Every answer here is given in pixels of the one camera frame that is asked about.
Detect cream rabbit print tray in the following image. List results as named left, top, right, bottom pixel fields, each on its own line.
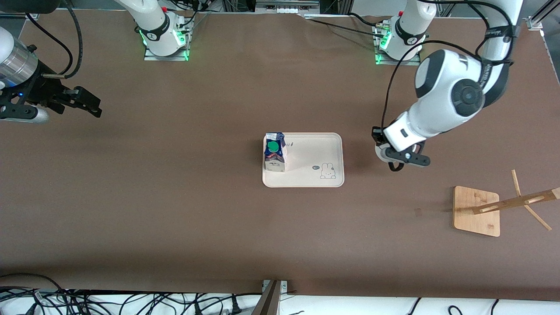
left=262, top=133, right=345, bottom=188

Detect aluminium camera post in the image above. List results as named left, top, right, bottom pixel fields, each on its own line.
left=252, top=280, right=283, bottom=315

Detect tangled black cable bundle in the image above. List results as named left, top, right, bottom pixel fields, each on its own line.
left=0, top=273, right=263, bottom=315

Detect wooden mug tree stand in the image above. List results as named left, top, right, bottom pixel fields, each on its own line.
left=453, top=170, right=560, bottom=238

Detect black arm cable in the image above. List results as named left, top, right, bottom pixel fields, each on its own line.
left=25, top=0, right=84, bottom=80
left=381, top=0, right=517, bottom=130

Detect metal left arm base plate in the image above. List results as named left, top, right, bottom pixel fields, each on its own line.
left=375, top=26, right=422, bottom=66

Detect aluminium frame crossbar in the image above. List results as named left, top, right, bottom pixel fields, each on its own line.
left=256, top=0, right=320, bottom=14

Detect brown table cover sheet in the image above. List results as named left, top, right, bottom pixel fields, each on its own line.
left=0, top=9, right=560, bottom=302

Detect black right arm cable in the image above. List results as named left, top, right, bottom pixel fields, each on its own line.
left=25, top=0, right=84, bottom=80

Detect long black table cable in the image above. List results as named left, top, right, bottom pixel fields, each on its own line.
left=302, top=17, right=386, bottom=38

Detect black cables behind arm base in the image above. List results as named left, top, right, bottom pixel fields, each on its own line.
left=168, top=0, right=213, bottom=27

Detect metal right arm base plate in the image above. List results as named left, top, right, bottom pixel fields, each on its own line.
left=144, top=42, right=190, bottom=61

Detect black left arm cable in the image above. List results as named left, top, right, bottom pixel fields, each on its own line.
left=381, top=0, right=517, bottom=130

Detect blue white milk carton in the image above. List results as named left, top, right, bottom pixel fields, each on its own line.
left=263, top=132, right=287, bottom=173

